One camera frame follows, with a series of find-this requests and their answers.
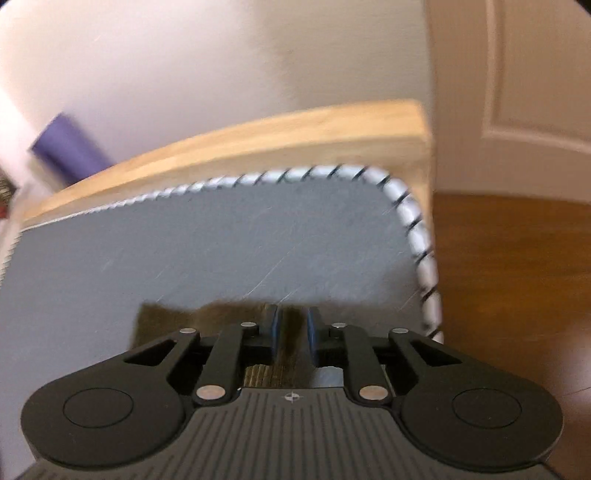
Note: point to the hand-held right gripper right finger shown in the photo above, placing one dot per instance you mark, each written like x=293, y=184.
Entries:
x=312, y=333

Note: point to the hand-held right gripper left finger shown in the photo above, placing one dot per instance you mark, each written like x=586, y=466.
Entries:
x=273, y=333

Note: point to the olive sock with striped cuff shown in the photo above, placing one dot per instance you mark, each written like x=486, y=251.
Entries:
x=207, y=316

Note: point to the wooden table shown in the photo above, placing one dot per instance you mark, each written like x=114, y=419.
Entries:
x=277, y=134

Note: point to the purple object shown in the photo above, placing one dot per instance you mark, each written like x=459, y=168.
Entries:
x=69, y=147

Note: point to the white door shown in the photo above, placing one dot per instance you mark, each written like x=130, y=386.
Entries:
x=531, y=69

